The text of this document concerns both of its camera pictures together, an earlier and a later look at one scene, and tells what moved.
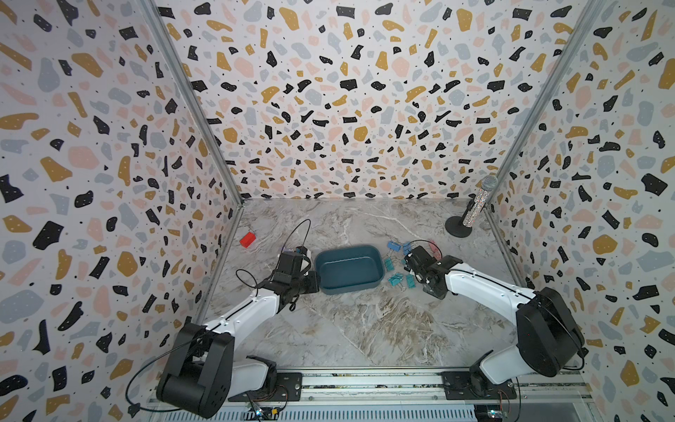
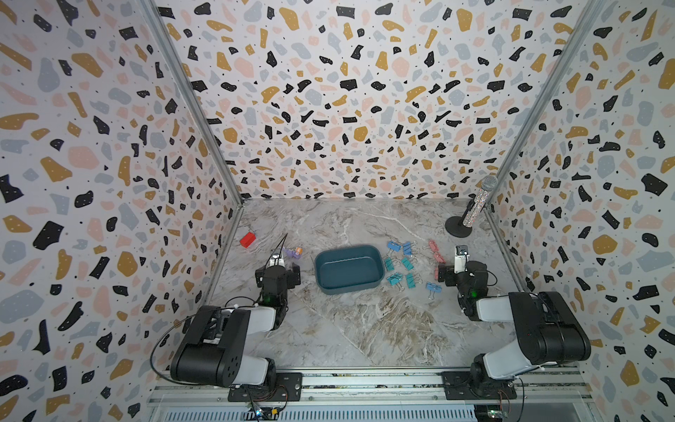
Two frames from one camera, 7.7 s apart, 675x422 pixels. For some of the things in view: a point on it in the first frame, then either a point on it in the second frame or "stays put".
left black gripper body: x=305 y=284 to x=292 y=278
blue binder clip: x=394 y=245 stays put
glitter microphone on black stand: x=460 y=226 stays put
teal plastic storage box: x=348 y=267 stays put
